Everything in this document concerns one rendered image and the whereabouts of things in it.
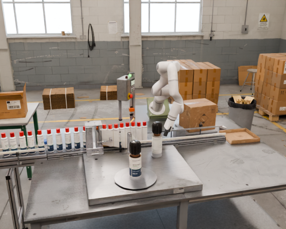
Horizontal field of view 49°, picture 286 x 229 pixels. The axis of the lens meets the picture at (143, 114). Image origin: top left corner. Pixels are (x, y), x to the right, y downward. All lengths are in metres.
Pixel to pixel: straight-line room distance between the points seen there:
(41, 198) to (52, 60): 6.16
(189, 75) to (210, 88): 0.51
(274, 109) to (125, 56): 3.87
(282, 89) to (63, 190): 4.70
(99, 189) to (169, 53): 6.40
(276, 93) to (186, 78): 1.66
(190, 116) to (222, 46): 5.68
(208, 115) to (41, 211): 1.86
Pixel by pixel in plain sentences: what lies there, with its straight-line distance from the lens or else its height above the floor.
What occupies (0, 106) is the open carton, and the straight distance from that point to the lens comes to 4.06.
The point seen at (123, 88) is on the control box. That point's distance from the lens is 2.69.
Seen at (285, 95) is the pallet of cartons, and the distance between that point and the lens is 6.26.
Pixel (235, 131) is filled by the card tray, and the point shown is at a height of 0.84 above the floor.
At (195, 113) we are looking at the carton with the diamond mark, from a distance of 3.16.
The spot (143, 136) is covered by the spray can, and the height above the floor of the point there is 0.95.
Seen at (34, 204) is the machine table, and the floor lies 0.83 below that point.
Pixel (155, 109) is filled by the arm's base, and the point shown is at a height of 0.95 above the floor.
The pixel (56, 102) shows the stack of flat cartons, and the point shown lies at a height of 0.15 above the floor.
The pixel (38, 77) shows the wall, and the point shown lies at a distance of 8.36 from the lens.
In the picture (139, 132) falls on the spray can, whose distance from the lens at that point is 2.81.
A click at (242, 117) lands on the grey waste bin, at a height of 0.38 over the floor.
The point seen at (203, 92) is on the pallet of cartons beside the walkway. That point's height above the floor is 0.43.
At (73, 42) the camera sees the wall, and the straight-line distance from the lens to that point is 8.10.
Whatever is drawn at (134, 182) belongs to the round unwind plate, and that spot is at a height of 0.89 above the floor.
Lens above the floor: 2.08
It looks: 19 degrees down
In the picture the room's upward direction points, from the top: straight up
